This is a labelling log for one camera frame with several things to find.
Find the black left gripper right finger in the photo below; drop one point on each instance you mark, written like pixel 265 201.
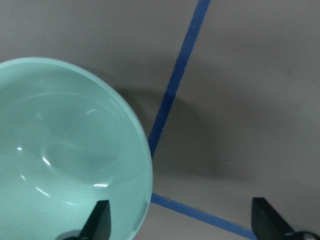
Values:
pixel 268 224

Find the green bowl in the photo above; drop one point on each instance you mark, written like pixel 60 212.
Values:
pixel 67 141

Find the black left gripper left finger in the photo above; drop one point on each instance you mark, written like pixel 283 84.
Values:
pixel 97 226

